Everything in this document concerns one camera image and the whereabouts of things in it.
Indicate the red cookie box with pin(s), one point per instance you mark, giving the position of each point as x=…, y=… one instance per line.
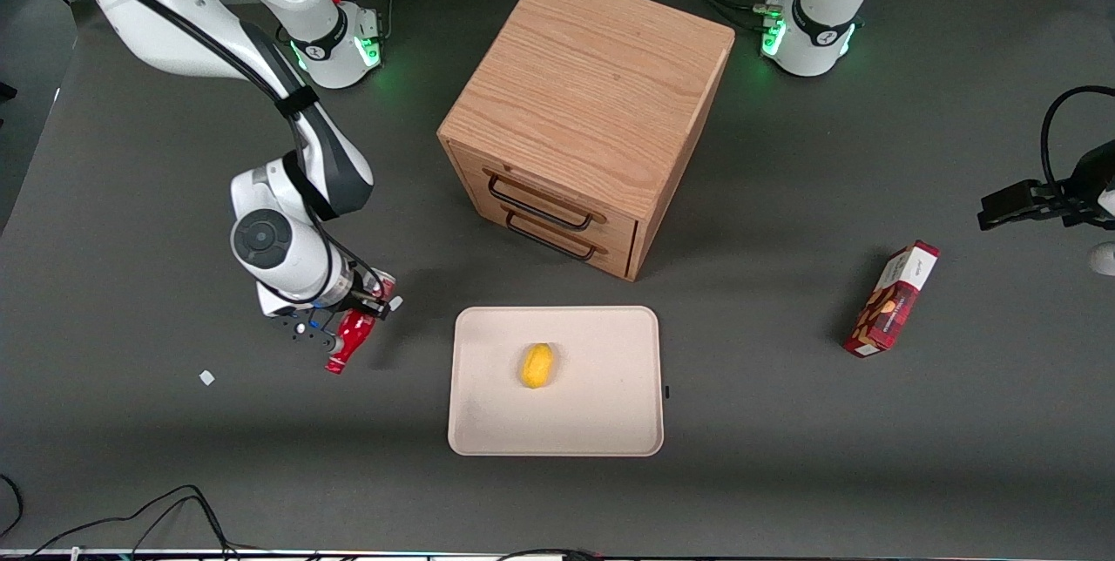
x=893, y=300

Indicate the wooden drawer front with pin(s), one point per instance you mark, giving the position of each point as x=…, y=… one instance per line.
x=611, y=253
x=470, y=165

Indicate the beige rectangular tray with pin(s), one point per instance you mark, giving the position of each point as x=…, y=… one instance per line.
x=601, y=408

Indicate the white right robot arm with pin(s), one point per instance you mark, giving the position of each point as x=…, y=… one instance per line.
x=174, y=12

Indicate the yellow lemon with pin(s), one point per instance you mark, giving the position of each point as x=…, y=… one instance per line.
x=537, y=366

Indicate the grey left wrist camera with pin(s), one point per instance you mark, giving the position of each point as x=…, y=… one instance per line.
x=1104, y=259

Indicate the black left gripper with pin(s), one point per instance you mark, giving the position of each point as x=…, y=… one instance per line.
x=1073, y=193

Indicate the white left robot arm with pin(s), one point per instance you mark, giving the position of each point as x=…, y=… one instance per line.
x=819, y=21

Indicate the wooden drawer cabinet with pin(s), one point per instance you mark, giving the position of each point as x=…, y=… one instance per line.
x=592, y=82

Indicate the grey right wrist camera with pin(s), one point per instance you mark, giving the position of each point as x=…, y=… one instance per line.
x=305, y=330

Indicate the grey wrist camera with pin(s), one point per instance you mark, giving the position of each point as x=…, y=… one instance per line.
x=1104, y=259
x=305, y=330

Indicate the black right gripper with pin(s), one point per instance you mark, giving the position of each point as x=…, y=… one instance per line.
x=364, y=300

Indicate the red coke bottle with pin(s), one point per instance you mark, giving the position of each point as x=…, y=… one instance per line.
x=353, y=334

